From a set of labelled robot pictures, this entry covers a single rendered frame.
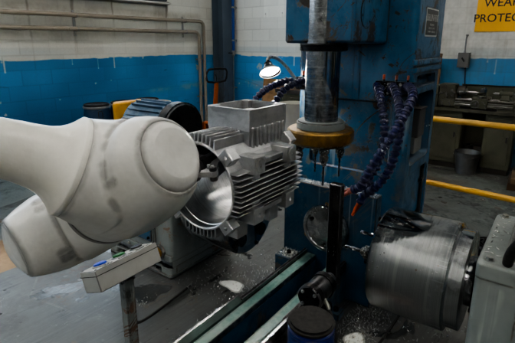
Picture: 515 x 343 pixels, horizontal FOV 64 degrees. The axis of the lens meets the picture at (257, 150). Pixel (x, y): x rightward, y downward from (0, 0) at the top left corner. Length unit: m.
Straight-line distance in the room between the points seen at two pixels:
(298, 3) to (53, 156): 0.82
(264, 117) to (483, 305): 0.55
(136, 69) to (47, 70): 1.45
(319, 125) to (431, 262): 0.41
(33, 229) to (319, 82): 0.76
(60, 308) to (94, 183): 1.04
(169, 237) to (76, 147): 1.00
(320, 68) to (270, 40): 6.64
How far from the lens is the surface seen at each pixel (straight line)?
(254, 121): 0.74
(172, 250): 1.41
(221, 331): 1.03
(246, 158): 0.69
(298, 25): 1.11
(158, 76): 7.52
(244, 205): 0.69
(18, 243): 0.54
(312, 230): 1.30
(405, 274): 0.98
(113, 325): 1.30
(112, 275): 1.01
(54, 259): 0.54
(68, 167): 0.41
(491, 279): 0.91
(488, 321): 0.96
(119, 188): 0.39
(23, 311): 1.46
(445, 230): 1.01
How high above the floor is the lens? 1.56
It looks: 15 degrees down
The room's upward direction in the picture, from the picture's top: straight up
